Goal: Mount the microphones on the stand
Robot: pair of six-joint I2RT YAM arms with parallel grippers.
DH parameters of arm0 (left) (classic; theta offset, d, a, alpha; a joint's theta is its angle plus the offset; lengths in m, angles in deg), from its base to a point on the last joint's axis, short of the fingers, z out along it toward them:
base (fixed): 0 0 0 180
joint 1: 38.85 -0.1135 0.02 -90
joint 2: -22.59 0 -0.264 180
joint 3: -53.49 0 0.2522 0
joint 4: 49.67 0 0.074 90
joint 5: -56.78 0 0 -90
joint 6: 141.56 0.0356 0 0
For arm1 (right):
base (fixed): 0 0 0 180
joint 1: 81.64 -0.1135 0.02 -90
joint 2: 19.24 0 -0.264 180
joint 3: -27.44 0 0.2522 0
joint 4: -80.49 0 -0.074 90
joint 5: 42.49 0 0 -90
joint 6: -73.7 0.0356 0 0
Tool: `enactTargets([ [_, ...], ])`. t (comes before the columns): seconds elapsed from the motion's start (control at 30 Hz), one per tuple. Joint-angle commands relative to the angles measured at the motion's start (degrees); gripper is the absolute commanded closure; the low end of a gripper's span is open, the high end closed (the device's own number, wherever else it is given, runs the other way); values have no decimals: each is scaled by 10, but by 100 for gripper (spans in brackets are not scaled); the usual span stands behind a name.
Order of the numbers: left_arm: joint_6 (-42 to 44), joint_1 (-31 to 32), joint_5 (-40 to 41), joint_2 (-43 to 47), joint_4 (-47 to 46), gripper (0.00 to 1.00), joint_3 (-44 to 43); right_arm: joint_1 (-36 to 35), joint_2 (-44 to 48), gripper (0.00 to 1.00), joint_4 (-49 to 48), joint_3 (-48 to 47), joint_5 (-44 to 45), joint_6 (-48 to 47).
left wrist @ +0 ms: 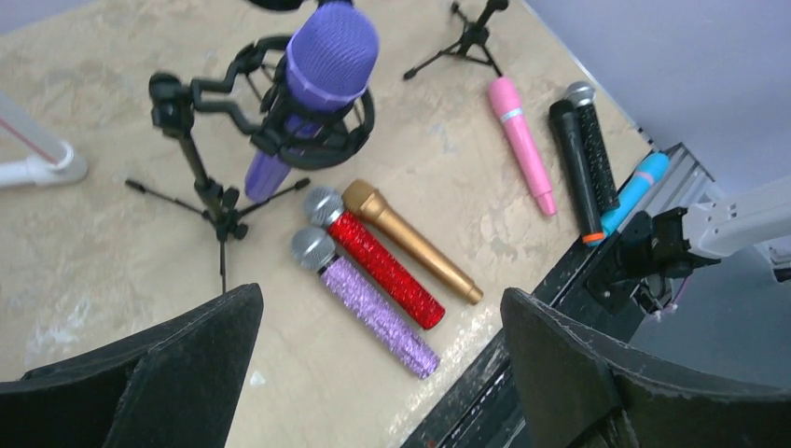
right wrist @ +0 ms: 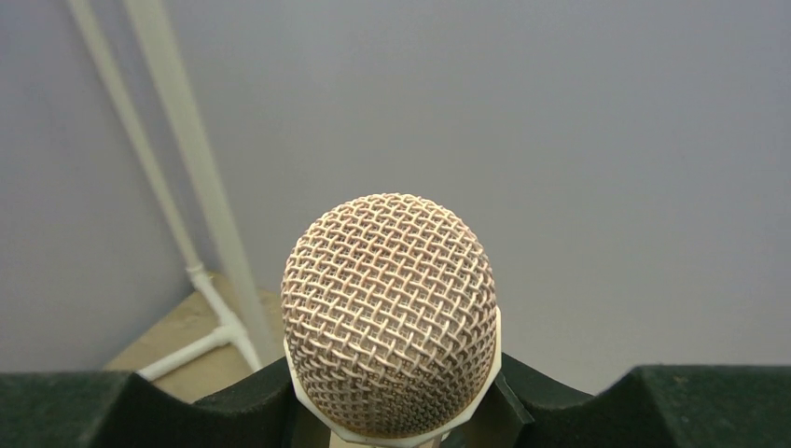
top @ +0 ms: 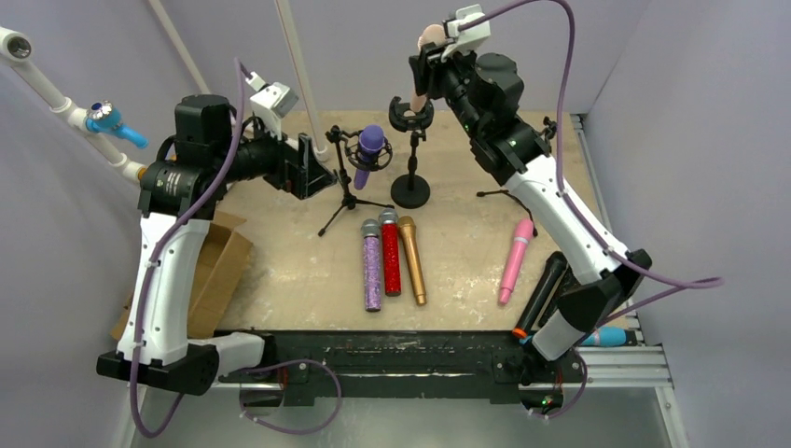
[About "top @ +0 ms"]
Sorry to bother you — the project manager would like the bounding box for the cream peach plastic microphone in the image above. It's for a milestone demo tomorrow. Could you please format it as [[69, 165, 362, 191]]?
[[409, 23, 447, 113]]

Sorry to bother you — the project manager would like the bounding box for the tripod shock mount stand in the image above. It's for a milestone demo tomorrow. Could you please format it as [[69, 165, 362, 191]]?
[[476, 116, 561, 237], [317, 125, 394, 237]]

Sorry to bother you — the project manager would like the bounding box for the violet plastic microphone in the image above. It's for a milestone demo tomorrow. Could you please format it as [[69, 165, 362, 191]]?
[[354, 124, 385, 190]]

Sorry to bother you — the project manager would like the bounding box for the purple glitter microphone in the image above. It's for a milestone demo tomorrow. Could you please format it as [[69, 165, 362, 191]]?
[[361, 218, 382, 313]]

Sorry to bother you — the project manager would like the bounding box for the red glitter microphone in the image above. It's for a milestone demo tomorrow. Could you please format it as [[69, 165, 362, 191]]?
[[379, 207, 402, 297]]

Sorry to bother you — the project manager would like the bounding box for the brown cardboard box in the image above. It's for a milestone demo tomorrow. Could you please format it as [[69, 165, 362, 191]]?
[[144, 211, 253, 339]]

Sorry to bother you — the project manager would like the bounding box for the round base shock mount stand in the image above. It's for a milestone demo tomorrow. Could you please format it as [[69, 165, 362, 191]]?
[[388, 96, 435, 209]]

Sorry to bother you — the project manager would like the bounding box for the gold metallic microphone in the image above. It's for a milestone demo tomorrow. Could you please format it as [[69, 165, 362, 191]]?
[[397, 216, 427, 306]]

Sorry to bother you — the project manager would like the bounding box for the pink glitter microphone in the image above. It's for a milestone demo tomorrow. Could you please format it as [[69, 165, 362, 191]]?
[[497, 218, 534, 306]]

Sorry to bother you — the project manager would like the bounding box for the plain black microphone orange end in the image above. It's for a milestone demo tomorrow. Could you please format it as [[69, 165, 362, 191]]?
[[511, 251, 568, 341]]

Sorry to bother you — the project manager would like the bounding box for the blue glitter microphone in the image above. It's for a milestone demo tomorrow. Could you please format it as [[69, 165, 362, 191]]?
[[580, 327, 629, 347]]

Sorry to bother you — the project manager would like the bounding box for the black glitter microphone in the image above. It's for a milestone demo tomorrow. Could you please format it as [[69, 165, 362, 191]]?
[[538, 268, 579, 328]]

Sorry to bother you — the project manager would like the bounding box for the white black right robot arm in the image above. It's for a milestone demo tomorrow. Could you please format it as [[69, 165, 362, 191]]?
[[409, 43, 652, 361]]

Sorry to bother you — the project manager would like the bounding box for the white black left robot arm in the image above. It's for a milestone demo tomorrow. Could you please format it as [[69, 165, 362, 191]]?
[[96, 87, 334, 396]]

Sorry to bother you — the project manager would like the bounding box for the blue water tap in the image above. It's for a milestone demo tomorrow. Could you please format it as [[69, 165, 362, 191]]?
[[85, 101, 149, 148]]

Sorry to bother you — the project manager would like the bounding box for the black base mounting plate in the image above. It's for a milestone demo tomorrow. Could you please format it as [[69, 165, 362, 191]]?
[[218, 330, 583, 407]]

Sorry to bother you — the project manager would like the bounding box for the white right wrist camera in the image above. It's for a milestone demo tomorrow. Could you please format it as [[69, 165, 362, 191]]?
[[441, 4, 491, 63]]

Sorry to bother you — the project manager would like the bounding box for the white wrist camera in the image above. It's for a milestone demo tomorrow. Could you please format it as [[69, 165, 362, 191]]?
[[441, 4, 491, 63], [245, 71, 299, 141]]

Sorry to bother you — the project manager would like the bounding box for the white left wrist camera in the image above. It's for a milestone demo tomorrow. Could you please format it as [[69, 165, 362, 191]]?
[[245, 71, 299, 141]]

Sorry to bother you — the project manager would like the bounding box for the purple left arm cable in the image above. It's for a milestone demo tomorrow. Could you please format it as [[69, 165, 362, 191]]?
[[128, 58, 343, 441]]

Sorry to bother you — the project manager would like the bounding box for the white PVC pipe frame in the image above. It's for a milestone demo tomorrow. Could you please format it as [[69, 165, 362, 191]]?
[[0, 0, 332, 187]]

